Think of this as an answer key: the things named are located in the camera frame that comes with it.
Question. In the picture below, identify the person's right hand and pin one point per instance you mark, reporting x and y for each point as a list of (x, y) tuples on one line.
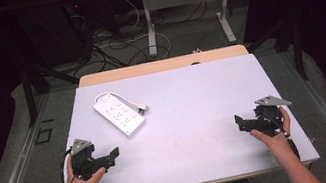
[(277, 144)]

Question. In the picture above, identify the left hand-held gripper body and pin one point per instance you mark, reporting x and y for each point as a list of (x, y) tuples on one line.
[(83, 159)]

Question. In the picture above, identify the white table mat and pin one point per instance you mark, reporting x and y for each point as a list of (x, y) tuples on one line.
[(189, 117)]

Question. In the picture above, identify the black floor hatch frame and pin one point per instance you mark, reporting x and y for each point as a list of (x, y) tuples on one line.
[(43, 136)]

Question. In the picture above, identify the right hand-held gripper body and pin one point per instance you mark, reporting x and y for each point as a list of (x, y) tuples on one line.
[(269, 120)]

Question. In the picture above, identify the black metal stand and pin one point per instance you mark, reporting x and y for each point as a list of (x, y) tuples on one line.
[(296, 47), (29, 95)]

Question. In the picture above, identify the white power strip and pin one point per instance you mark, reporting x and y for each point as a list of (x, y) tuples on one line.
[(119, 116)]

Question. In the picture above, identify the wooden table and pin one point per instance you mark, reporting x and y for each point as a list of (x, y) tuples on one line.
[(146, 68)]

